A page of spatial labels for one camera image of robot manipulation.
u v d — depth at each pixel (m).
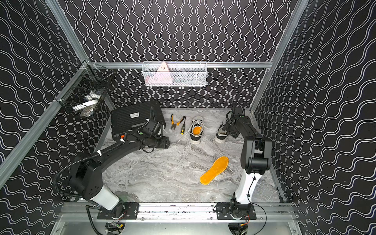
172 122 1.10
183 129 1.06
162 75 0.89
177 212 0.76
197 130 1.03
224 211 0.74
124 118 1.06
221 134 0.98
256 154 0.51
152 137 0.72
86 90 0.94
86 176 0.44
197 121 1.05
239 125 0.69
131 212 0.75
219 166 0.91
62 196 0.76
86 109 0.83
